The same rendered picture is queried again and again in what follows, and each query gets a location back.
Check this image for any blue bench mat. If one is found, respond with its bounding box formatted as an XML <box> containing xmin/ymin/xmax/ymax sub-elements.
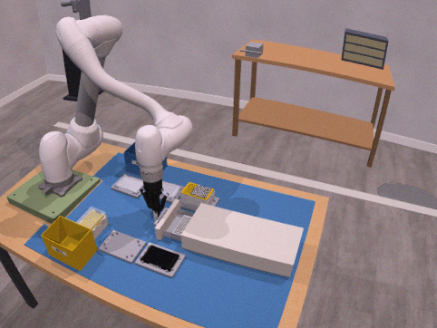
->
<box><xmin>24</xmin><ymin>152</ymin><xmax>315</xmax><ymax>328</ymax></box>

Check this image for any blue box with label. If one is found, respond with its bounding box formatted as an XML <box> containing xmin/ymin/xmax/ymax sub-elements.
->
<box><xmin>123</xmin><ymin>142</ymin><xmax>168</xmax><ymax>175</ymax></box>

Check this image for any yellow open-top bin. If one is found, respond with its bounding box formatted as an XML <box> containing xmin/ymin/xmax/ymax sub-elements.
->
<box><xmin>41</xmin><ymin>216</ymin><xmax>98</xmax><ymax>271</ymax></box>

